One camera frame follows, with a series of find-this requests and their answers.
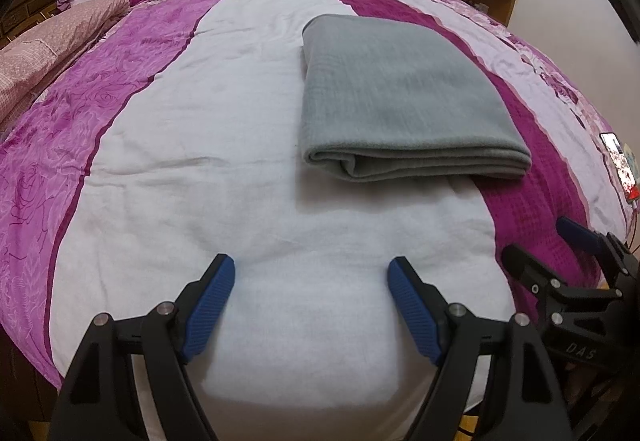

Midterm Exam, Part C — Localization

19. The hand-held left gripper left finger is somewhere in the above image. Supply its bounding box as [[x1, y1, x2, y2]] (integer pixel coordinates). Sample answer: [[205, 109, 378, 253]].
[[47, 253, 237, 441]]

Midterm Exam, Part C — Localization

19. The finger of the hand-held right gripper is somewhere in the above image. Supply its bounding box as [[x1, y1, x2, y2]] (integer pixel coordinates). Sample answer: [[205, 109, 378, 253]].
[[557, 216, 640, 282], [501, 245, 608, 327]]

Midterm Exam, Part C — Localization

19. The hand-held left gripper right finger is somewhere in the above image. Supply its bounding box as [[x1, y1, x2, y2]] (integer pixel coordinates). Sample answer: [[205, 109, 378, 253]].
[[387, 256, 576, 441]]

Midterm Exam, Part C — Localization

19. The smartphone with lit screen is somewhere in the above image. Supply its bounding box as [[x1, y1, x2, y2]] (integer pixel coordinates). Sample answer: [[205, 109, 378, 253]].
[[599, 132, 640, 202]]

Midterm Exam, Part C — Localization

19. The purple white striped blanket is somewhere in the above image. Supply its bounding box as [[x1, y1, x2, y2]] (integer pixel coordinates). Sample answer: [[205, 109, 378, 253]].
[[0, 0, 631, 402]]

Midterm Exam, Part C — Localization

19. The pink pillow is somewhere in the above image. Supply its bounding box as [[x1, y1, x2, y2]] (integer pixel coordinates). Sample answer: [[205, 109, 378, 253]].
[[0, 0, 133, 132]]

